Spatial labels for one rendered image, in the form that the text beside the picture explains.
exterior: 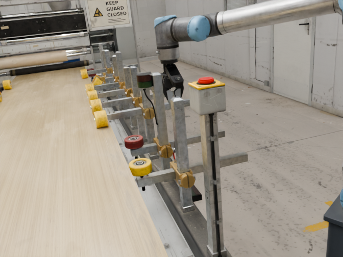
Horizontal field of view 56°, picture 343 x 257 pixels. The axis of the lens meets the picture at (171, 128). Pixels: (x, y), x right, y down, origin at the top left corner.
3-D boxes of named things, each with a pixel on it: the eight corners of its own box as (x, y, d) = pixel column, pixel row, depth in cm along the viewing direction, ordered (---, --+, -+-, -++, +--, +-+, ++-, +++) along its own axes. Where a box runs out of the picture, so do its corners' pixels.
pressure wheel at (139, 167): (139, 183, 123) (135, 155, 119) (158, 185, 119) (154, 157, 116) (128, 194, 116) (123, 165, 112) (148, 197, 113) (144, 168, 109)
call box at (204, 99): (214, 107, 86) (213, 78, 84) (226, 113, 80) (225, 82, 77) (190, 111, 85) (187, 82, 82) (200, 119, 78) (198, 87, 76)
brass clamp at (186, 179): (184, 170, 126) (183, 158, 125) (197, 186, 114) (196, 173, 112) (169, 174, 125) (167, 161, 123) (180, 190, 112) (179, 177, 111)
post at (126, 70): (138, 137, 216) (128, 65, 200) (139, 139, 213) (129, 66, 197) (132, 138, 215) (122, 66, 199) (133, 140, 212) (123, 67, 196)
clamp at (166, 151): (164, 146, 148) (163, 135, 147) (173, 157, 136) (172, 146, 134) (152, 148, 147) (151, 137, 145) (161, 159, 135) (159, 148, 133)
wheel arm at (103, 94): (168, 85, 216) (167, 80, 215) (169, 86, 213) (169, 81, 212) (92, 98, 204) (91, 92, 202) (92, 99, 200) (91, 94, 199)
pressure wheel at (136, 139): (143, 156, 146) (140, 132, 142) (148, 163, 138) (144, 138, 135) (126, 159, 144) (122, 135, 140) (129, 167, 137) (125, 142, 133)
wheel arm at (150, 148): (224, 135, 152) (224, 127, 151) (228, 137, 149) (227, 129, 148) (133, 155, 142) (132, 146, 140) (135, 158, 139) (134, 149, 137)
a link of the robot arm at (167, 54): (181, 47, 130) (158, 50, 128) (182, 59, 132) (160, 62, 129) (174, 45, 138) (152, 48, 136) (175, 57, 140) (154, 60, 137)
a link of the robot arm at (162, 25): (168, 15, 122) (148, 17, 128) (171, 49, 126) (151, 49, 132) (182, 14, 129) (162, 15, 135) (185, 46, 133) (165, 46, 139)
